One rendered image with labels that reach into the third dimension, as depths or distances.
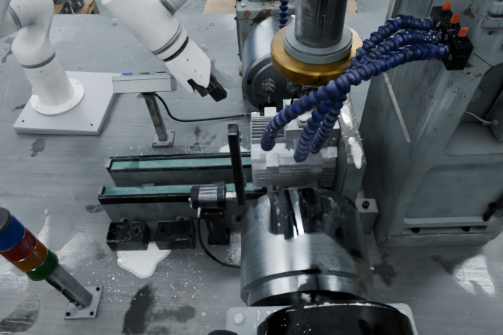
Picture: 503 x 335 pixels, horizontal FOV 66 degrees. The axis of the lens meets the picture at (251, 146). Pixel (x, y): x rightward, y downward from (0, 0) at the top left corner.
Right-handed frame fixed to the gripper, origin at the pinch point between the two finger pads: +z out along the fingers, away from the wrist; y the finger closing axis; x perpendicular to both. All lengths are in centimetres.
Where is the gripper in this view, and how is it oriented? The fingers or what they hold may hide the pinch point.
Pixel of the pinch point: (217, 92)
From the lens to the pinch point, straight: 93.2
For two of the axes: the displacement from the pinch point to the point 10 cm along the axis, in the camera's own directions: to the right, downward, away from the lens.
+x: 8.4, -3.5, -4.1
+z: 5.4, 5.4, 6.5
